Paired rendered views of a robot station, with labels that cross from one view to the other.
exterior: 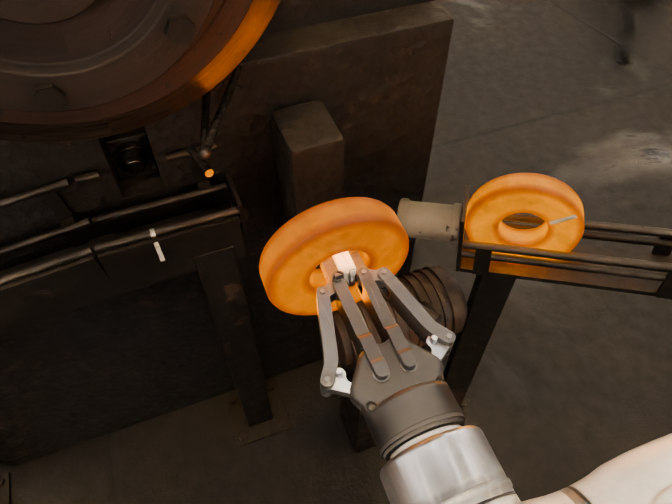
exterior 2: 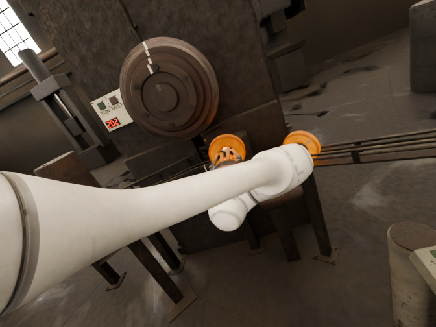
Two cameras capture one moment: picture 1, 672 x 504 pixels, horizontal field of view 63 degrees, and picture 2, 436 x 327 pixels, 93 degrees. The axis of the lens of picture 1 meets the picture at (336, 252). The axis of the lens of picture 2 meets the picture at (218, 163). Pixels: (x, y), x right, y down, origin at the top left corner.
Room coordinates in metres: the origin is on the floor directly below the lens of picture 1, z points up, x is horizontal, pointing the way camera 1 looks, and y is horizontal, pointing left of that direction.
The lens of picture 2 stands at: (-0.35, -0.41, 1.15)
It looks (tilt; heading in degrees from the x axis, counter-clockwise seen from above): 24 degrees down; 34
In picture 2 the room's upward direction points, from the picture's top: 25 degrees counter-clockwise
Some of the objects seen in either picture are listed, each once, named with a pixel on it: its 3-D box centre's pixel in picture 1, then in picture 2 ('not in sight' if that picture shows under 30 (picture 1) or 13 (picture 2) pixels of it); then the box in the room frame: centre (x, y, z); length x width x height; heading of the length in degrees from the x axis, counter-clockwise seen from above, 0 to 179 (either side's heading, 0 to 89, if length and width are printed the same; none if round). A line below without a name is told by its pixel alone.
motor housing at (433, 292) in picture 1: (386, 370); (288, 220); (0.50, -0.10, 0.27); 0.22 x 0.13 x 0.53; 111
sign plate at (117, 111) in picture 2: not in sight; (119, 108); (0.49, 0.61, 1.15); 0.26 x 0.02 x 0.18; 111
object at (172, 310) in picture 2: not in sight; (146, 264); (0.08, 0.62, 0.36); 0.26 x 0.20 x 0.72; 146
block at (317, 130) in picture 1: (309, 184); (246, 152); (0.60, 0.04, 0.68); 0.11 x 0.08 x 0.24; 21
